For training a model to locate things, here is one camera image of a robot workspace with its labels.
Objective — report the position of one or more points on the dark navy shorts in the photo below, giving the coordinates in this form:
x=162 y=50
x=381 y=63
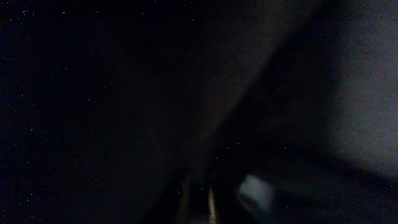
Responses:
x=198 y=111

